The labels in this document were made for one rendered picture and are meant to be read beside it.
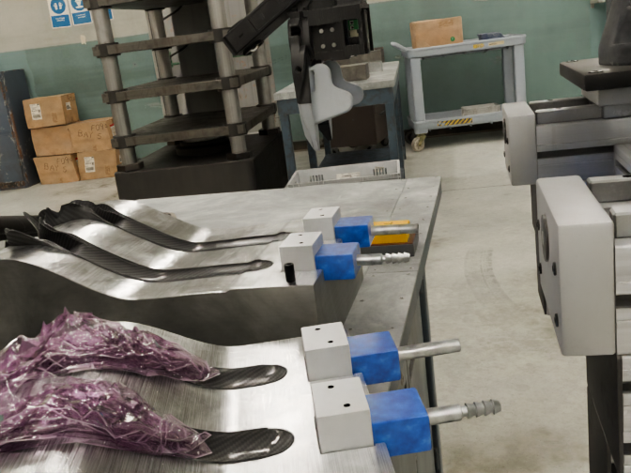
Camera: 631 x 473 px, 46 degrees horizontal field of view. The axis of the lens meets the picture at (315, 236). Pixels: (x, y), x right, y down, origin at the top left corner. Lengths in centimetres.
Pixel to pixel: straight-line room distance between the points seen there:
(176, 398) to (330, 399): 13
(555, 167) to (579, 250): 50
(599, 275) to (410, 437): 16
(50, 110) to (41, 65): 62
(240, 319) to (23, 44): 741
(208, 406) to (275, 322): 18
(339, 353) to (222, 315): 19
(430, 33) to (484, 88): 94
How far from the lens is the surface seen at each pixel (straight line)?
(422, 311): 160
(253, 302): 74
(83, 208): 98
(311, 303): 73
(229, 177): 472
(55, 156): 763
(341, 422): 50
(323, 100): 82
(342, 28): 81
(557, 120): 98
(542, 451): 209
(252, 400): 60
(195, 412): 58
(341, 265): 76
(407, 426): 52
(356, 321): 86
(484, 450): 209
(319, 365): 60
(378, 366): 61
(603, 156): 98
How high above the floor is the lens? 113
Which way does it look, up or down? 16 degrees down
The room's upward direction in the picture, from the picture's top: 7 degrees counter-clockwise
